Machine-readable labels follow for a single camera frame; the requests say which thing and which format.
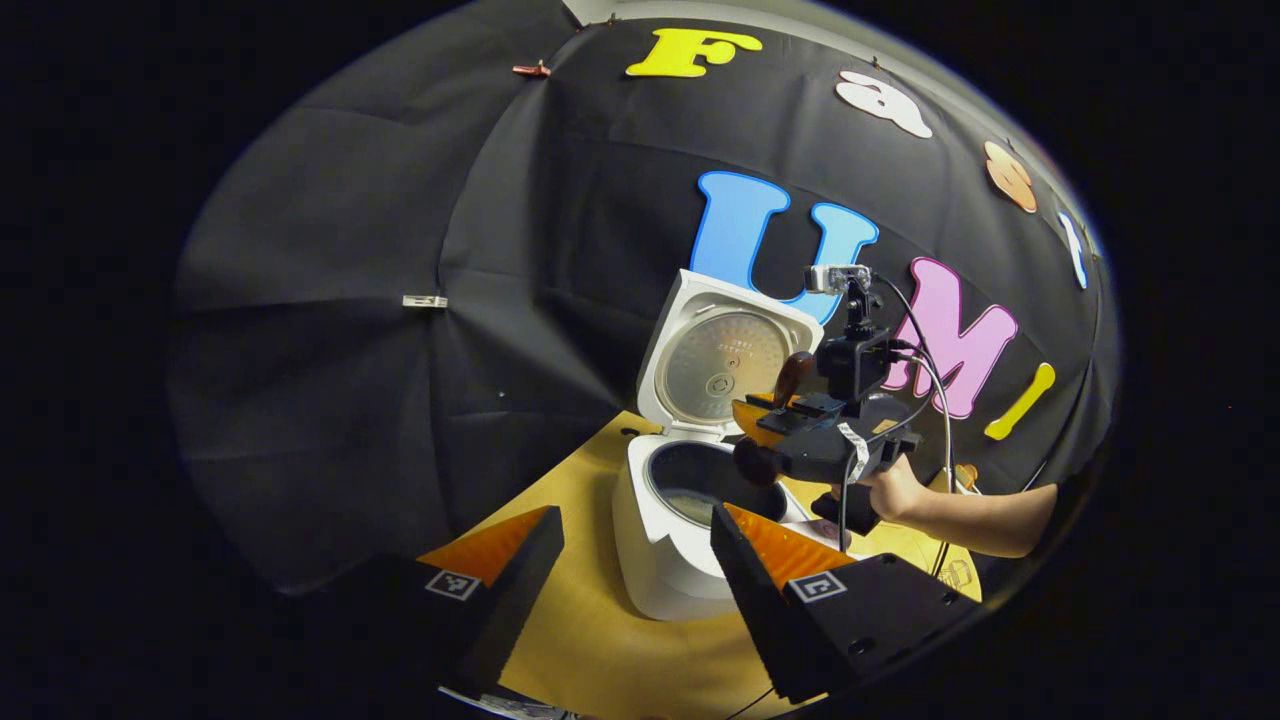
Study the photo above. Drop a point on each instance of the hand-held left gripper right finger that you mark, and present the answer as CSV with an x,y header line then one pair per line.
x,y
750,600

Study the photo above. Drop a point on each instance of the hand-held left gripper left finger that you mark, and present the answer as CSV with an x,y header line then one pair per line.
x,y
520,590

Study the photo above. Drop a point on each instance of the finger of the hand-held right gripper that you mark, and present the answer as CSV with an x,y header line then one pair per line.
x,y
755,420

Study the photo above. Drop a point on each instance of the brown wooden spoon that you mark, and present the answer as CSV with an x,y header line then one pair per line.
x,y
790,380

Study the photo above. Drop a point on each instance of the white rice cooker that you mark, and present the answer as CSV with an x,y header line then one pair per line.
x,y
660,540

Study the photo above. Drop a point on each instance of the white cloth clip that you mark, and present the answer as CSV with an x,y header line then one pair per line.
x,y
425,301

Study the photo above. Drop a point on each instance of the black backdrop cloth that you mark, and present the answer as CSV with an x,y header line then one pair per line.
x,y
350,300

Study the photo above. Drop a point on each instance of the copper cloth clip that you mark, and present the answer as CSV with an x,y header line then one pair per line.
x,y
530,70

